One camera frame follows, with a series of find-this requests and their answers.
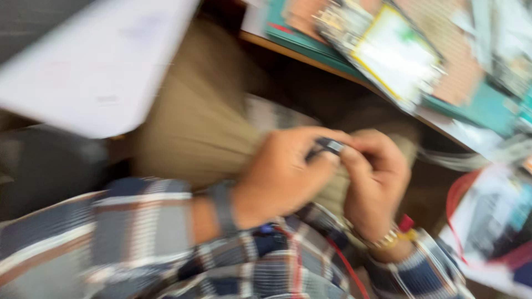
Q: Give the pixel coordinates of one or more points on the plaid shirt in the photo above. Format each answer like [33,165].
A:
[266,265]

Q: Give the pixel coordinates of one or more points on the gold wristwatch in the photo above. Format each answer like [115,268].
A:
[384,241]

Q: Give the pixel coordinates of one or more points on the khaki trousers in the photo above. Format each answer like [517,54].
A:
[195,116]

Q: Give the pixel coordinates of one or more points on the white paper sheet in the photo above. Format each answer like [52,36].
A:
[91,70]

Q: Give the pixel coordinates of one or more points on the small black electronic component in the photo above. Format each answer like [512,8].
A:
[329,145]

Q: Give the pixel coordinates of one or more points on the person's left fingers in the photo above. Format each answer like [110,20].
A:
[320,166]

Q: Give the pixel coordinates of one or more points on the person's right hand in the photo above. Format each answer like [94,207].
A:
[374,195]

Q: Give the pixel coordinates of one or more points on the green cutting mat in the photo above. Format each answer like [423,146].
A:
[478,106]

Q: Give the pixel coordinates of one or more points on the black wristband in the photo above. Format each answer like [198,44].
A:
[222,207]

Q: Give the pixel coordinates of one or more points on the circuit board with white panel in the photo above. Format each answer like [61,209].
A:
[386,54]

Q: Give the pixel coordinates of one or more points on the person's right fingers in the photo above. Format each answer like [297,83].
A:
[365,153]

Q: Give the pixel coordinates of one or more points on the brown perforated board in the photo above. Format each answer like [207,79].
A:
[453,45]

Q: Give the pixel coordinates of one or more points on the person's left hand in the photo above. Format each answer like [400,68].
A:
[274,182]

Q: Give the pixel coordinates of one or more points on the red and yellow wrist thread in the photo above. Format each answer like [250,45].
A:
[406,227]

